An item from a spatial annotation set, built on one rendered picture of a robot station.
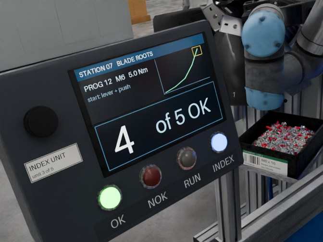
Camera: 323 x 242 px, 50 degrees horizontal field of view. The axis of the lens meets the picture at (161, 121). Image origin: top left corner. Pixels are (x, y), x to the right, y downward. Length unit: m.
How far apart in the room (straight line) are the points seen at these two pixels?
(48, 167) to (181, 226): 1.68
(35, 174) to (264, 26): 0.47
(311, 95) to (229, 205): 1.45
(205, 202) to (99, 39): 5.05
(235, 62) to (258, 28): 0.43
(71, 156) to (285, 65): 0.51
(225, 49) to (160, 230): 1.19
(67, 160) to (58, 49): 6.17
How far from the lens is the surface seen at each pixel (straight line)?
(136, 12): 9.28
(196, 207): 2.09
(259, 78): 0.70
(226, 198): 0.58
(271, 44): 0.66
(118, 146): 0.35
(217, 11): 1.21
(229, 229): 0.62
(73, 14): 6.53
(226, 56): 1.07
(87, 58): 0.34
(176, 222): 2.01
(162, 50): 0.38
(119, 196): 0.36
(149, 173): 0.37
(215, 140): 0.41
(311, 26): 0.76
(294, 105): 1.55
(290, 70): 0.74
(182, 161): 0.39
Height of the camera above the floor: 1.32
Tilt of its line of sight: 25 degrees down
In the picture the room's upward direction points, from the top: 8 degrees counter-clockwise
